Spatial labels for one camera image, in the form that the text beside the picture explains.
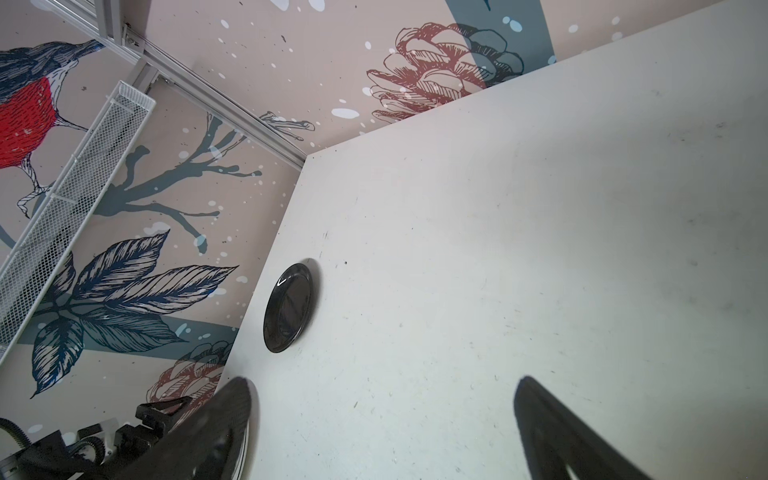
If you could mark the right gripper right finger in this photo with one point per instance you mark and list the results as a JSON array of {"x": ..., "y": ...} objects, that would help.
[{"x": 558, "y": 445}]

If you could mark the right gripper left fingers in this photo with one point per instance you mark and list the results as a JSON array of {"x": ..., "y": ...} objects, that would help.
[{"x": 210, "y": 444}]

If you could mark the small black plate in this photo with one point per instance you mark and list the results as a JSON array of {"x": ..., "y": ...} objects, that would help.
[{"x": 289, "y": 308}]

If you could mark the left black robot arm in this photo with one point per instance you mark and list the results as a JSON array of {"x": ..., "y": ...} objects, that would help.
[{"x": 88, "y": 457}]

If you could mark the white mesh wall shelf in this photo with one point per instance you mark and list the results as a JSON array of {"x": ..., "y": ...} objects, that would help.
[{"x": 49, "y": 237}]

